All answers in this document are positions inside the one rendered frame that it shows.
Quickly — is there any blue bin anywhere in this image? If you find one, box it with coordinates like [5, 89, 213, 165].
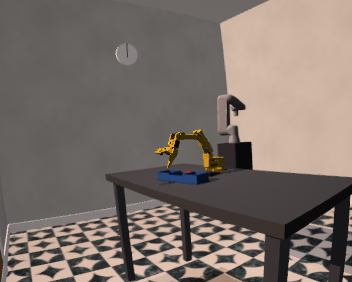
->
[157, 170, 209, 184]

